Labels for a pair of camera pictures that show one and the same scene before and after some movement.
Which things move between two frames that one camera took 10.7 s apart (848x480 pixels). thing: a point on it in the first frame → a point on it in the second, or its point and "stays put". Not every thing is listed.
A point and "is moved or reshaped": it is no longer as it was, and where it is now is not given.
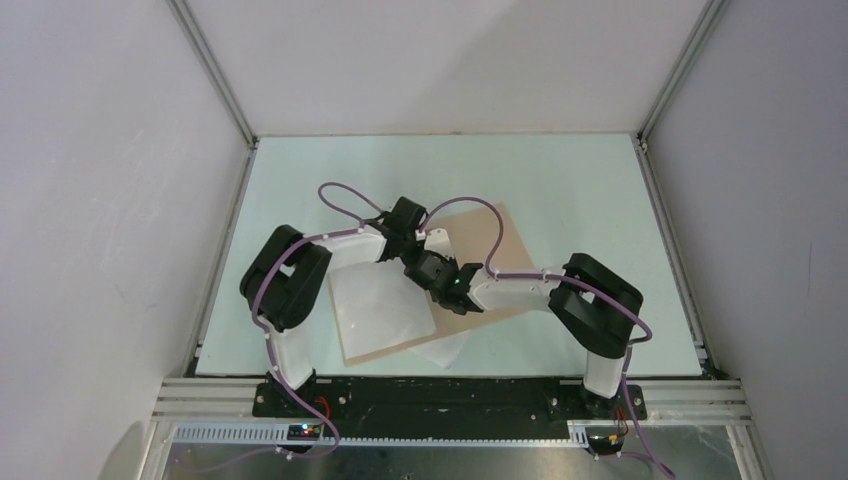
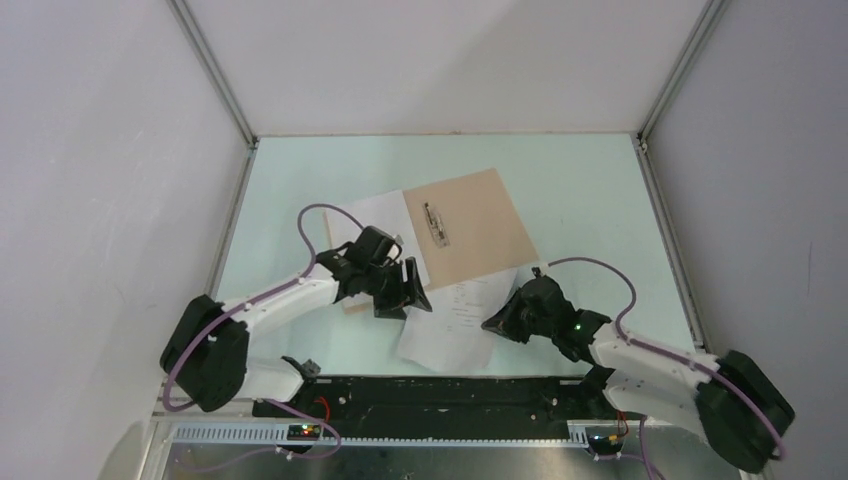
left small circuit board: [304, 432] stays put
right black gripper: [451, 261] → [504, 321]
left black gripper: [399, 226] → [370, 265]
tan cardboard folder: [472, 236] is moved or reshaped
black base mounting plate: [371, 407] stays put
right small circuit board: [608, 444] stays put
